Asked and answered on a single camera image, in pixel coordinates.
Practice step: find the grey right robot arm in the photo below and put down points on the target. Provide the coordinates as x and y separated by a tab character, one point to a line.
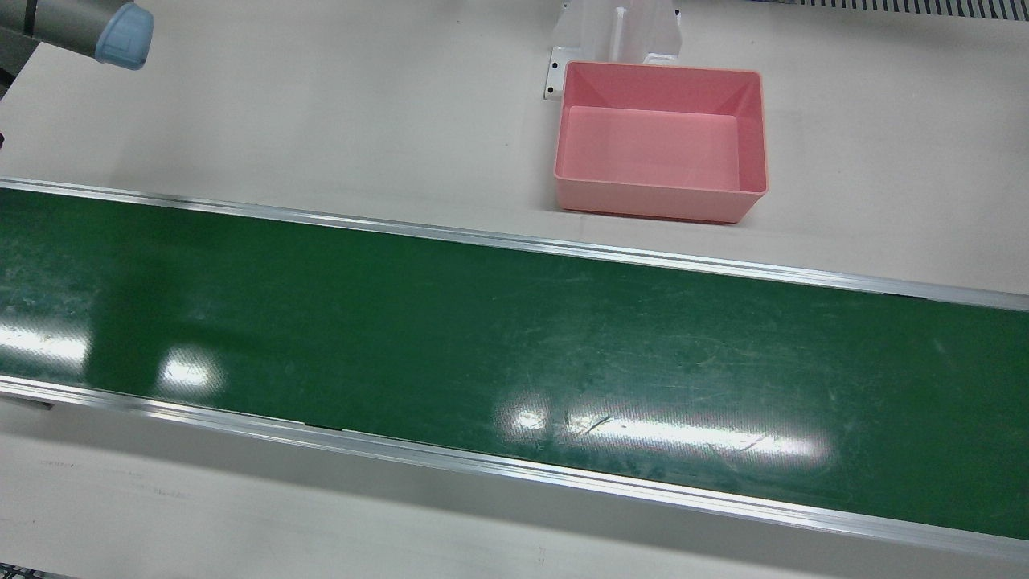
64	24

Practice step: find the ribbed aluminium frame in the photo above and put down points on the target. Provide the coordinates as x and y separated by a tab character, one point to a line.
908	6

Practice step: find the pink plastic box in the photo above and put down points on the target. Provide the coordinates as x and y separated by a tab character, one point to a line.
651	145

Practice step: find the white robot mount bracket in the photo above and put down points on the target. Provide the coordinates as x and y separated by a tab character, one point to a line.
587	32

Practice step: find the green conveyor belt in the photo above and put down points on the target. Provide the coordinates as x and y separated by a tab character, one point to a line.
482	338

